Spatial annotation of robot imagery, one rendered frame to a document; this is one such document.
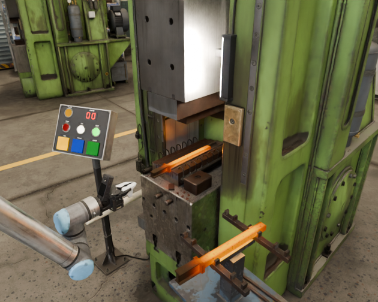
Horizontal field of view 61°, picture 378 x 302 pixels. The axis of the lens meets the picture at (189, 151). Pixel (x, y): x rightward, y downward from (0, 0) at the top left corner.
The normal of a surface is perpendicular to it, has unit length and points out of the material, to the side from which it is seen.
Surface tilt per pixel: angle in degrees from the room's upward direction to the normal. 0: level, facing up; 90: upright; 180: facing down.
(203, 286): 0
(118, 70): 90
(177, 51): 90
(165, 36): 90
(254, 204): 90
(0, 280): 0
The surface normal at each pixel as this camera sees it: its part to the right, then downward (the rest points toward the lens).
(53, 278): 0.00, -0.89
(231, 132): -0.70, 0.33
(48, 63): 0.52, 0.39
